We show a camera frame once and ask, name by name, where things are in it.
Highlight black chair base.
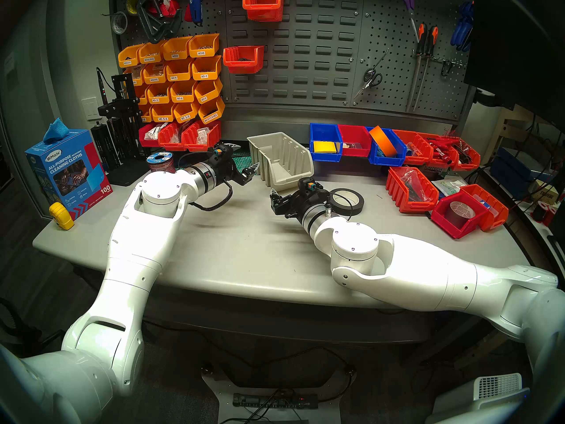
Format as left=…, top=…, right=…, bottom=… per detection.
left=0, top=297, right=67, bottom=344

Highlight black cylindrical tools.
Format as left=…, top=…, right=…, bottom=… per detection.
left=90, top=122, right=120, bottom=172

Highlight red wire spool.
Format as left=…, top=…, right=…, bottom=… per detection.
left=147, top=151, right=176, bottom=174

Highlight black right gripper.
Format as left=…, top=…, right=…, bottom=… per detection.
left=270, top=188, right=329, bottom=220

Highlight black base pad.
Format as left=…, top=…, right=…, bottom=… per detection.
left=106, top=159, right=153, bottom=187

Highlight black scissors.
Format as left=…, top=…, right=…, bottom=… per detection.
left=353, top=48, right=390, bottom=102

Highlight orange bin labelled HEX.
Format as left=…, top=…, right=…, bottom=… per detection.
left=198, top=97, right=226, bottom=125

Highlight grey plastic storage bin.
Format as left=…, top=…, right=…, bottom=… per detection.
left=246, top=132, right=315, bottom=192

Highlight yellow tape measure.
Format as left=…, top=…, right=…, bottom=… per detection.
left=49, top=201, right=75, bottom=231

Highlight red wall bin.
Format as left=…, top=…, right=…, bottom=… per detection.
left=242, top=0, right=285, bottom=23
left=222, top=45, right=265, bottom=75

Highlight black floor cable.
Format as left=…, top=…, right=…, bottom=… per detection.
left=146, top=319, right=358, bottom=404

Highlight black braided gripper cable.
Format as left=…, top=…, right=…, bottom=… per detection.
left=188, top=151, right=234, bottom=212

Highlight orange bin labelled M2.5-5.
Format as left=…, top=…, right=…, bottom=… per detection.
left=173, top=101, right=200, bottom=123

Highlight purple scissors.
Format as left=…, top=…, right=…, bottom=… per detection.
left=395, top=0, right=420, bottom=42

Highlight black soldering pen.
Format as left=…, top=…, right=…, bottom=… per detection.
left=96, top=67, right=116, bottom=106

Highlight white vented appliance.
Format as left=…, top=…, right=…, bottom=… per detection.
left=426, top=372, right=530, bottom=424

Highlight black bench clamp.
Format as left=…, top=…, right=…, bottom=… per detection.
left=136, top=0, right=182, bottom=44

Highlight green cutting mat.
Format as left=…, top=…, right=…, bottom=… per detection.
left=179, top=143, right=262, bottom=177

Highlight black tape roll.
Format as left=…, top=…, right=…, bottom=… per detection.
left=329, top=188, right=365, bottom=216

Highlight red white tool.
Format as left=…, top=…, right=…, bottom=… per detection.
left=152, top=0, right=181, bottom=17

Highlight orange bin labelled M3-4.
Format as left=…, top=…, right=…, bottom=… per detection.
left=192, top=55, right=222, bottom=80

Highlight orange bin labelled M3X6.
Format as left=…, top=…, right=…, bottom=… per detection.
left=188, top=33, right=220, bottom=58

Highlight metal tool holder rail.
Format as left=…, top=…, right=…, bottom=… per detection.
left=413, top=51, right=468, bottom=69

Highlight blue handled tool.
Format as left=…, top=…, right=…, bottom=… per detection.
left=185, top=0, right=208, bottom=26

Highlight white green packet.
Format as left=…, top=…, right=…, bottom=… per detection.
left=430, top=178, right=468, bottom=198

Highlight blue cleaning cloths box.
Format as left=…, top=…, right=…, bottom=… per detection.
left=25, top=129, right=113, bottom=220

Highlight blue crate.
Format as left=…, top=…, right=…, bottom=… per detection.
left=490, top=147, right=557, bottom=199

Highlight black monitor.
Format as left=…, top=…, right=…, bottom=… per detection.
left=463, top=0, right=565, bottom=132

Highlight grey pegboard panel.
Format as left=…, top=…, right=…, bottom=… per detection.
left=353, top=0, right=476, bottom=121
left=109, top=0, right=228, bottom=102

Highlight red handled tool set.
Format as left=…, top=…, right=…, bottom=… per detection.
left=426, top=136, right=460, bottom=163

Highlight orange bin labelled M3-12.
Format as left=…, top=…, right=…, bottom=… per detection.
left=147, top=82, right=173, bottom=105

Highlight orange bin labelled M3-8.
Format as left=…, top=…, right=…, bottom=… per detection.
left=170, top=79, right=197, bottom=103

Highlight orange handled file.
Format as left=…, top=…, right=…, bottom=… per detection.
left=414, top=26, right=440, bottom=112
left=406, top=23, right=429, bottom=112

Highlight black power strip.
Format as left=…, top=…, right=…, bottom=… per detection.
left=233, top=393, right=319, bottom=410

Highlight dark red storage bin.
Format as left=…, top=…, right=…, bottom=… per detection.
left=139, top=123, right=162, bottom=148
left=430, top=191, right=482, bottom=240

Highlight ribbed red storage bin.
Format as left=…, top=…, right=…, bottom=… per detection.
left=385, top=166, right=440, bottom=214

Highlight orange bin labelled M4-6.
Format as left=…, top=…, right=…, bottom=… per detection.
left=165, top=58, right=195, bottom=82

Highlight grey louvred wall panel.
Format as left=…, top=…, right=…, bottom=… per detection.
left=225, top=0, right=365, bottom=114

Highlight orange tape roll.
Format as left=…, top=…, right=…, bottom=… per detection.
left=369, top=125, right=399, bottom=158

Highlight black small box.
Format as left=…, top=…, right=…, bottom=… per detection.
left=422, top=163, right=457, bottom=181

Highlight black metal stand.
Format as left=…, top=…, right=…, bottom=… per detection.
left=97, top=73, right=146, bottom=163

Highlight wooden frame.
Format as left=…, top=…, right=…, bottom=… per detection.
left=492, top=105, right=565, bottom=163

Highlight blue cleaning cloth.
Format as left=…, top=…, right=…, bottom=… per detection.
left=43, top=117, right=70, bottom=144

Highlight blue storage bin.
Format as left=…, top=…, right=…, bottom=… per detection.
left=365, top=126, right=407, bottom=167
left=309, top=123, right=344, bottom=163

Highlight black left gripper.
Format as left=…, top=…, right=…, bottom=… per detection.
left=217, top=147, right=261, bottom=186

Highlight clear tape roll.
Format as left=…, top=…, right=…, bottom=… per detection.
left=449, top=201, right=476, bottom=227

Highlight orange bin labelled M3-6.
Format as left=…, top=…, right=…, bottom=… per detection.
left=194, top=77, right=223, bottom=104

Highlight orange bin labelled M2.5-6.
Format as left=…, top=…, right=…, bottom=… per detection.
left=151, top=103, right=176, bottom=123

